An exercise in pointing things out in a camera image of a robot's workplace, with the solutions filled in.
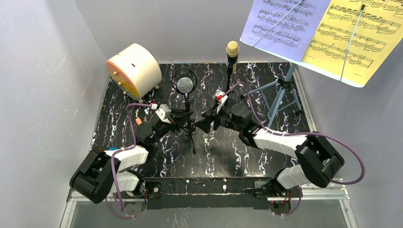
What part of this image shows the silver microphone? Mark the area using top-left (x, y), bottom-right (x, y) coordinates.
top-left (171, 67), bottom-right (198, 154)

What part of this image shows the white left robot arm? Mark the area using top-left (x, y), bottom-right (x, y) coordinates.
top-left (69, 104), bottom-right (195, 204)

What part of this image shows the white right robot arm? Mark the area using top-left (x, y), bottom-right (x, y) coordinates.
top-left (195, 104), bottom-right (345, 198)

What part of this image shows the white and orange drum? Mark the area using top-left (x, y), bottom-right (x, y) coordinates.
top-left (106, 43), bottom-right (162, 100)

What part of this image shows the beige microphone on round stand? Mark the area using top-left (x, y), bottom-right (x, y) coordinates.
top-left (221, 41), bottom-right (240, 111)

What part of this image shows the blue music stand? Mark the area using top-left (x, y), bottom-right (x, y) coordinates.
top-left (240, 63), bottom-right (302, 128)

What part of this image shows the lavender sheet music page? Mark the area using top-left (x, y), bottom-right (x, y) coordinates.
top-left (240, 0), bottom-right (330, 62)

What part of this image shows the yellow sheet music page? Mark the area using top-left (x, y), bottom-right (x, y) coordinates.
top-left (301, 0), bottom-right (403, 87)

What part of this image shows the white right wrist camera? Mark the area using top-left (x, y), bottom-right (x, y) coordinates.
top-left (213, 89), bottom-right (228, 114)

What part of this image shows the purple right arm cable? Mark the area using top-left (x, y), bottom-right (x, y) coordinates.
top-left (225, 82), bottom-right (366, 217)

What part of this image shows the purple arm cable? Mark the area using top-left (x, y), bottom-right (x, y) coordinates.
top-left (225, 82), bottom-right (366, 217)
top-left (104, 103), bottom-right (154, 219)

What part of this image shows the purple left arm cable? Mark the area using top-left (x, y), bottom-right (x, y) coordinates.
top-left (104, 103), bottom-right (154, 219)

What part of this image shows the aluminium frame rail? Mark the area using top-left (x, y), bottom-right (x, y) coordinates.
top-left (60, 178), bottom-right (358, 228)

